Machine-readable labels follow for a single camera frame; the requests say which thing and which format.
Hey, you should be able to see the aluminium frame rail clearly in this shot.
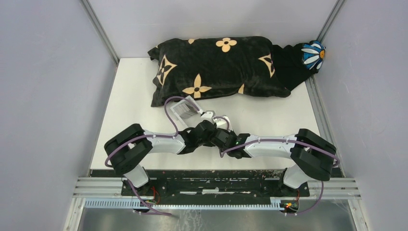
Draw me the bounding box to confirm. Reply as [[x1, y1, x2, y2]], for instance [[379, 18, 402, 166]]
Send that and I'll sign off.
[[73, 177, 361, 204]]

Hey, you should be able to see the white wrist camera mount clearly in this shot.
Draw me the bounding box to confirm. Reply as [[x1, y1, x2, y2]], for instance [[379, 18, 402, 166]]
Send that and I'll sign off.
[[201, 110, 216, 123], [212, 115, 233, 131]]

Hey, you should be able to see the black cloth with daisy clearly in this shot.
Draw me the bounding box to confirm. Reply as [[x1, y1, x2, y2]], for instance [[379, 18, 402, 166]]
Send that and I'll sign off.
[[272, 40, 326, 91]]

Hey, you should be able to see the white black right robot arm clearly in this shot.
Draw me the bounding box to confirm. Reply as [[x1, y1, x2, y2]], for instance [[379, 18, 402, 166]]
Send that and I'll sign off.
[[209, 128, 340, 196]]

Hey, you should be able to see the white slotted cable duct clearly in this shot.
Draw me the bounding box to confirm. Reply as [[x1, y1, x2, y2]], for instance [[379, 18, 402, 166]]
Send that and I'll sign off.
[[83, 197, 284, 210]]

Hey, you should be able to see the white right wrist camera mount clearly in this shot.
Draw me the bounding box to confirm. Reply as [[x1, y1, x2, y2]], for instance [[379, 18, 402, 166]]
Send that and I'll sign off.
[[212, 115, 233, 131]]

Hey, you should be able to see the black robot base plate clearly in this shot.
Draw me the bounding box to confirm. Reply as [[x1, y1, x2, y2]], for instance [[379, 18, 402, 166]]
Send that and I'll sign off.
[[137, 169, 310, 205]]

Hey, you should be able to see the white plastic card tray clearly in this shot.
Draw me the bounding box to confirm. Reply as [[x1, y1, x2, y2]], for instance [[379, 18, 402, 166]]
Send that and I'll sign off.
[[170, 96, 203, 121]]

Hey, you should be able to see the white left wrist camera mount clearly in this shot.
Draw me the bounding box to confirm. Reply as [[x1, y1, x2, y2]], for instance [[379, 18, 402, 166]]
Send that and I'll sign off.
[[201, 110, 216, 123]]

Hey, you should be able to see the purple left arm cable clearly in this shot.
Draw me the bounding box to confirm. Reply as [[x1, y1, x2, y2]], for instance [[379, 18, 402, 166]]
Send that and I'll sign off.
[[104, 96, 204, 168]]

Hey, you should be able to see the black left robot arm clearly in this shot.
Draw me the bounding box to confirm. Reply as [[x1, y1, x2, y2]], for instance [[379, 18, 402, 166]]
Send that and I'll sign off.
[[103, 120, 217, 196]]

